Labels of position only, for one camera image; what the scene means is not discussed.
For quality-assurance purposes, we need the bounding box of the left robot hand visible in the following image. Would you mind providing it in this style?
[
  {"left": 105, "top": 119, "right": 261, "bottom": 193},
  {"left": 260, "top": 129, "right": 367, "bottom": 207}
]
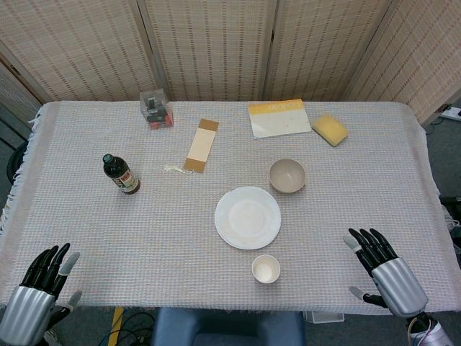
[{"left": 0, "top": 242, "right": 83, "bottom": 346}]

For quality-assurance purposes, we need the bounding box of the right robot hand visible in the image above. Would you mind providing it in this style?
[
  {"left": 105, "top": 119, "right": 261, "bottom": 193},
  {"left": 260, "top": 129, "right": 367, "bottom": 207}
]
[{"left": 342, "top": 227, "right": 429, "bottom": 319}]

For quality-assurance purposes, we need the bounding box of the white paper cup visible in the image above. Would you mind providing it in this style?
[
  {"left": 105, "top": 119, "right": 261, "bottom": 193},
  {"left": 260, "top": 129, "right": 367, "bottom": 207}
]
[{"left": 251, "top": 254, "right": 281, "bottom": 284}]

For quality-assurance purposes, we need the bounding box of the beige bowl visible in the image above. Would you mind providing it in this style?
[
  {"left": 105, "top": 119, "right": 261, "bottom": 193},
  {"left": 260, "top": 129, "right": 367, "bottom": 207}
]
[{"left": 268, "top": 158, "right": 306, "bottom": 195}]

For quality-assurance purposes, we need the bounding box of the white plate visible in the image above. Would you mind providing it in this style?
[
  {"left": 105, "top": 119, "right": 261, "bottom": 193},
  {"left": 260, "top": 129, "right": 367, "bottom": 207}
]
[{"left": 214, "top": 186, "right": 282, "bottom": 250}]

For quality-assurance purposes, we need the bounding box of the clear plastic bin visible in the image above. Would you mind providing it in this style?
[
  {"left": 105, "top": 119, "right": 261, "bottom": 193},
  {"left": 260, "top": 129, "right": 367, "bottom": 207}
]
[{"left": 305, "top": 310, "right": 345, "bottom": 324}]

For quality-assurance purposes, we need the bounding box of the black box beside table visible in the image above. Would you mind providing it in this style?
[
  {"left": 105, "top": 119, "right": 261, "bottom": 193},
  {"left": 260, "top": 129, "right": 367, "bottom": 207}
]
[{"left": 439, "top": 196, "right": 461, "bottom": 226}]

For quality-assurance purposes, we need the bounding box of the black round stool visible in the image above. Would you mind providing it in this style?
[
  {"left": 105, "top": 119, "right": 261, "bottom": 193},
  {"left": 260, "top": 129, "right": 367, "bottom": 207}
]
[{"left": 6, "top": 140, "right": 30, "bottom": 185}]

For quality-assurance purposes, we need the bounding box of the pale woven tablecloth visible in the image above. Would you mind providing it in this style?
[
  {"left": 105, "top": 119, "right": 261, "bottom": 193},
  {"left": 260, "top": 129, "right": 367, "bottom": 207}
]
[{"left": 0, "top": 100, "right": 461, "bottom": 316}]

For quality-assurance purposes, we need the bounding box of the dark glass sauce bottle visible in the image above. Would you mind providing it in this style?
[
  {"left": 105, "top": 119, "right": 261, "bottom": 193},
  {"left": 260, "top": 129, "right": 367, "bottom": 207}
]
[{"left": 102, "top": 154, "right": 141, "bottom": 196}]

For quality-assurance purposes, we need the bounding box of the yellow sponge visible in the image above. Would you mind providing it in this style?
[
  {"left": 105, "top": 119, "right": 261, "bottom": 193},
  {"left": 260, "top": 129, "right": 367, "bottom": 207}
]
[{"left": 311, "top": 114, "right": 350, "bottom": 148}]

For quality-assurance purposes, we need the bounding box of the blue chair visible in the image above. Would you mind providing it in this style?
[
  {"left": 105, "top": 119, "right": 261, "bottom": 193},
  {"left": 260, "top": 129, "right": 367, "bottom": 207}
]
[{"left": 151, "top": 306, "right": 307, "bottom": 346}]

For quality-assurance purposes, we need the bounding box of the white power strip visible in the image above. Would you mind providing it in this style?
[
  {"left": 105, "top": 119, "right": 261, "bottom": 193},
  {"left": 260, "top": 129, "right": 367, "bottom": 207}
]
[{"left": 441, "top": 104, "right": 461, "bottom": 120}]

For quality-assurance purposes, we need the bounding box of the cream bookmark tassel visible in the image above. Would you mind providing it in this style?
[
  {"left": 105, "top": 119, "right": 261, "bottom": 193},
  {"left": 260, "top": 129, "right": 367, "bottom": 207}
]
[{"left": 164, "top": 164, "right": 195, "bottom": 176}]

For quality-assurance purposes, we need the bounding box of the clear plastic box with toy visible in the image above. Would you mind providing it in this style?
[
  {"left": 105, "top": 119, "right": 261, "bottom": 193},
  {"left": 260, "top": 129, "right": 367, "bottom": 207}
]
[{"left": 139, "top": 89, "right": 174, "bottom": 130}]

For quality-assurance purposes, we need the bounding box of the brown beige bookmark card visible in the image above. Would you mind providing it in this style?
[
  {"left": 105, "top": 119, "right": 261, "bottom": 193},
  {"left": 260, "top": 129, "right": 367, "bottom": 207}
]
[{"left": 183, "top": 118, "right": 220, "bottom": 175}]

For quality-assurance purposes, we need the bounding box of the woven folding screen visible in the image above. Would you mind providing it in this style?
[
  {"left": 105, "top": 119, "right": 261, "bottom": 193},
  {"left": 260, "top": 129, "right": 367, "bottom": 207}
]
[{"left": 0, "top": 0, "right": 461, "bottom": 125}]

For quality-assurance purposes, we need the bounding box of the floor cables bundle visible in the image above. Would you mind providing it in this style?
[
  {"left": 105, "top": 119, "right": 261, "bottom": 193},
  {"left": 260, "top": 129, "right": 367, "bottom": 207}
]
[{"left": 100, "top": 311, "right": 156, "bottom": 346}]

